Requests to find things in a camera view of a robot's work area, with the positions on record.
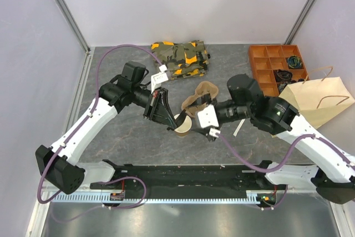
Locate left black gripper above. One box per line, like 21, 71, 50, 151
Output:
132, 84, 178, 129

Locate brown paper coffee cup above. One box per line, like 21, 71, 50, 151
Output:
174, 115, 192, 137

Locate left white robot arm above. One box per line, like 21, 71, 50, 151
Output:
35, 61, 178, 194

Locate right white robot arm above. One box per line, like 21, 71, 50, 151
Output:
182, 74, 354, 204

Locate brown pulp cup carrier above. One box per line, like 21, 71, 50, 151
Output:
181, 81, 219, 118

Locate white paper straw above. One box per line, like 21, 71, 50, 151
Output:
233, 119, 245, 137

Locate camouflage folded cloth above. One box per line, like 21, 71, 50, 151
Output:
150, 40, 211, 80

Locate orange compartment tray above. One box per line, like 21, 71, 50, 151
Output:
248, 44, 309, 97

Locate blue green rubber bands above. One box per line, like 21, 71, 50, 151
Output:
286, 55, 302, 69

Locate brown paper bag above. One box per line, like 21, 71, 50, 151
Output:
280, 75, 354, 129

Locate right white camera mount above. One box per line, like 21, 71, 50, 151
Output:
196, 104, 220, 138

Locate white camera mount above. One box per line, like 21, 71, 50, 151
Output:
150, 65, 169, 92
196, 104, 220, 138

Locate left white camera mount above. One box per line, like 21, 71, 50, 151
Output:
150, 65, 169, 92

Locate aluminium cable duct rail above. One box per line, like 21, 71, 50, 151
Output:
52, 191, 266, 205

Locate right aluminium frame post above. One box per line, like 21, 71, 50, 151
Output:
284, 0, 317, 45

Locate aluminium frame post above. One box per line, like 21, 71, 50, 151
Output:
55, 0, 90, 54
284, 0, 317, 45

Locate left aluminium frame post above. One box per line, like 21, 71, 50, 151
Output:
55, 0, 90, 54

